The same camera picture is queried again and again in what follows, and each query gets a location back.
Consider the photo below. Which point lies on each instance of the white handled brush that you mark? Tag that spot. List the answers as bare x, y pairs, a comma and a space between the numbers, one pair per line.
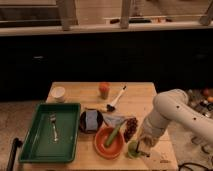
111, 105

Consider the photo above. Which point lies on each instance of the green plastic tray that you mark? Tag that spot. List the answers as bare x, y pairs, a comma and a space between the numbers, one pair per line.
39, 145

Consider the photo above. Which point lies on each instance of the black chair frame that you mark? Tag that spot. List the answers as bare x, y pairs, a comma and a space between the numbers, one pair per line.
17, 143

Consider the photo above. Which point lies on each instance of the blue sponge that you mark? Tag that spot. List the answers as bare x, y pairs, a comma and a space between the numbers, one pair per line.
91, 120

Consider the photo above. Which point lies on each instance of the small white cup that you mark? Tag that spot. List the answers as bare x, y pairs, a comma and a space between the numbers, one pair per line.
58, 94

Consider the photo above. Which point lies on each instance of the orange plastic bowl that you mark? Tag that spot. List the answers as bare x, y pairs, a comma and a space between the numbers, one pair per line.
115, 148

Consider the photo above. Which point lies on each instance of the banana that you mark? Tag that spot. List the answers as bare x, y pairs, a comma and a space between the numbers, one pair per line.
96, 107

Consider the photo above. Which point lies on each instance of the green plastic cup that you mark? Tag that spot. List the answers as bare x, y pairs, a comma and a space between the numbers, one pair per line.
132, 153

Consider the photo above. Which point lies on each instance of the black plate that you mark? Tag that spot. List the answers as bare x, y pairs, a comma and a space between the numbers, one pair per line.
82, 124

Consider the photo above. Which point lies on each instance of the green cucumber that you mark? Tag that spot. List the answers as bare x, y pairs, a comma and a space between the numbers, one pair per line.
113, 134

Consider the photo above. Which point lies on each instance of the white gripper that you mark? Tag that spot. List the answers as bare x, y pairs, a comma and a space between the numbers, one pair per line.
147, 139

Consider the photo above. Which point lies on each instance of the grey blue cloth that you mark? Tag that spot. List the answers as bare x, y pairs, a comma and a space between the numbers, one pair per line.
113, 120

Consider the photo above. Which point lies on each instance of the metal fork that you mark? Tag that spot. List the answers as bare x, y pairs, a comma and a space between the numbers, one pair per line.
53, 122

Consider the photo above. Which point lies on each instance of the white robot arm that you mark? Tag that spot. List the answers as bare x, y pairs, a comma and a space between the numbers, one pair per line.
170, 106

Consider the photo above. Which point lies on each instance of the dark red grape bunch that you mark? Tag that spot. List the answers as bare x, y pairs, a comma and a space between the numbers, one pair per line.
131, 128

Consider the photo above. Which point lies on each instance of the black whiteboard eraser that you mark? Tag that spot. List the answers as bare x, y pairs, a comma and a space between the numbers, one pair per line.
142, 149

